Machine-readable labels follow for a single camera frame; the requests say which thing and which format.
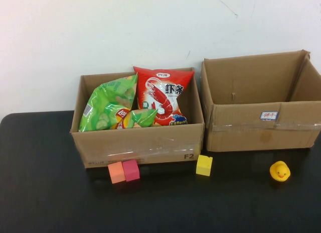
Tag large green chips bag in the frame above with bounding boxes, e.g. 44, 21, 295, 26
78, 72, 138, 133

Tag red shrimp snack bag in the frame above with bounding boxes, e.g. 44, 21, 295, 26
132, 66, 196, 127

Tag small green chips bag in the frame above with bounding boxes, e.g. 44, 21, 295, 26
111, 108, 158, 130

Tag cardboard box with F2 print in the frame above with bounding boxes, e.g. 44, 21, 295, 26
69, 67, 206, 170

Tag pink foam cube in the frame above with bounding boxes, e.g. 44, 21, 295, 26
122, 159, 140, 182

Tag yellow foam cube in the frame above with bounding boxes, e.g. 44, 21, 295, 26
196, 154, 213, 177

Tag orange foam cube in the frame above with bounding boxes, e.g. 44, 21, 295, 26
107, 161, 125, 184

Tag cardboard box with white label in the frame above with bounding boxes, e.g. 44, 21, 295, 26
200, 50, 321, 153

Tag yellow rubber duck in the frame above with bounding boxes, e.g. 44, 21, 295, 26
269, 161, 291, 182

